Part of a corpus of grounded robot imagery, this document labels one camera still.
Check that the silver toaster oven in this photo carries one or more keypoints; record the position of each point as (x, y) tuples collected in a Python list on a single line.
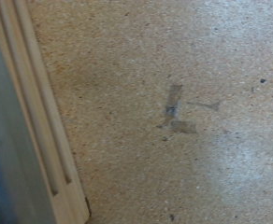
[(5, 140)]

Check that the wooden block under oven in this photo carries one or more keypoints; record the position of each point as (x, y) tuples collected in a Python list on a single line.
[(49, 124)]

